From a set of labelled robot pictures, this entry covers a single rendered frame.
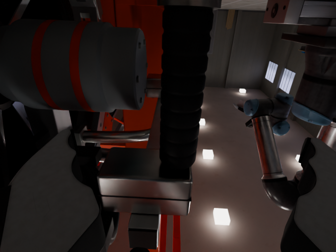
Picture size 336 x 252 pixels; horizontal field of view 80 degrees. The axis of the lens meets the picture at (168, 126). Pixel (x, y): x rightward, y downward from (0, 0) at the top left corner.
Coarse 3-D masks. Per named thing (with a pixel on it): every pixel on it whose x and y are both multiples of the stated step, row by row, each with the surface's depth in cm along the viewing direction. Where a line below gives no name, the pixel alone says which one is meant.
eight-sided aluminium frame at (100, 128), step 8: (72, 0) 48; (80, 0) 48; (88, 0) 48; (96, 0) 49; (72, 8) 50; (80, 8) 49; (88, 8) 49; (96, 8) 50; (80, 16) 50; (88, 16) 51; (96, 16) 50; (80, 112) 56; (88, 112) 58; (96, 112) 56; (104, 112) 59; (80, 120) 55; (88, 120) 59; (96, 120) 55; (96, 128) 54; (88, 144) 53; (96, 144) 54
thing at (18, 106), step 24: (0, 0) 48; (24, 0) 40; (48, 0) 47; (0, 24) 35; (0, 96) 38; (0, 120) 36; (24, 120) 42; (0, 144) 36; (24, 144) 52; (0, 168) 36
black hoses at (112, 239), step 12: (48, 132) 36; (36, 144) 33; (84, 156) 31; (96, 156) 31; (84, 168) 31; (96, 168) 32; (84, 180) 31; (96, 180) 31; (96, 192) 31; (108, 216) 22; (108, 228) 20; (108, 240) 20
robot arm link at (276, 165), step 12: (252, 108) 88; (264, 108) 89; (252, 120) 91; (264, 120) 87; (264, 132) 86; (264, 144) 86; (264, 156) 85; (276, 156) 84; (264, 168) 85; (276, 168) 82; (264, 180) 84; (276, 180) 81; (276, 192) 80; (288, 192) 79; (276, 204) 83; (288, 204) 79
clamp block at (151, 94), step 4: (148, 76) 50; (152, 76) 50; (156, 76) 50; (160, 76) 50; (148, 80) 49; (152, 80) 49; (156, 80) 49; (160, 80) 49; (148, 84) 49; (152, 84) 49; (156, 84) 49; (160, 84) 49; (148, 88) 50; (152, 88) 50; (156, 88) 49; (160, 88) 49; (148, 92) 50; (152, 92) 50; (156, 92) 50; (160, 92) 50; (148, 96) 51; (152, 96) 51; (156, 96) 50
